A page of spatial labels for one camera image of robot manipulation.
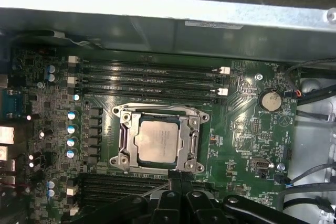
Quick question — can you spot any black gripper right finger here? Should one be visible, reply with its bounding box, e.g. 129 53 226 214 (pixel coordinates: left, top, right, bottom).
181 173 299 224

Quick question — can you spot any green motherboard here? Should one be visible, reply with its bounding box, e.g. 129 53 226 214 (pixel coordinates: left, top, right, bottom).
0 47 301 224

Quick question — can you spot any black PC case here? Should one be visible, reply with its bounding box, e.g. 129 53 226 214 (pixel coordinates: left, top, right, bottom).
0 0 336 224

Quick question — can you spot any silver CPU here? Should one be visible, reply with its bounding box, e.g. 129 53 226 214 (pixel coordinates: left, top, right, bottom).
133 118 184 165

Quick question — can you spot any black plastic housing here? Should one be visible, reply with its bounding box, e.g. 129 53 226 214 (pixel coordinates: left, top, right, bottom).
0 28 73 50

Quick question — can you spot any CPU socket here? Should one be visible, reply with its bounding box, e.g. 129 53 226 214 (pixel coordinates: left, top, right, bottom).
109 102 211 177

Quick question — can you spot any black RAM slot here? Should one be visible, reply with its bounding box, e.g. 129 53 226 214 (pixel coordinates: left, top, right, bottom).
68 205 106 218
67 174 170 189
67 55 232 76
67 186 169 198
67 76 229 97
67 85 228 106
67 65 228 86
67 196 137 208

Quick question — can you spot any coin battery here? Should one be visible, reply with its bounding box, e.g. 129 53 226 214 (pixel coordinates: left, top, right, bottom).
258 89 283 112

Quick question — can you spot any thin black wire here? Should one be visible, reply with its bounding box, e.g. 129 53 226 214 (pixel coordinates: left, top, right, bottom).
275 163 336 187
284 59 336 99

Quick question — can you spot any white label sticker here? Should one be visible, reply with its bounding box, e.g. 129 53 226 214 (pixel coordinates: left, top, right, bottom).
184 20 244 30

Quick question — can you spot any wire locking lever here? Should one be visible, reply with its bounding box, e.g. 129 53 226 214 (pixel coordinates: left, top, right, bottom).
141 181 171 197
118 104 195 113

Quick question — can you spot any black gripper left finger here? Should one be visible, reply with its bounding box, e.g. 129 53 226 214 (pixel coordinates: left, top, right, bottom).
69 170 184 224

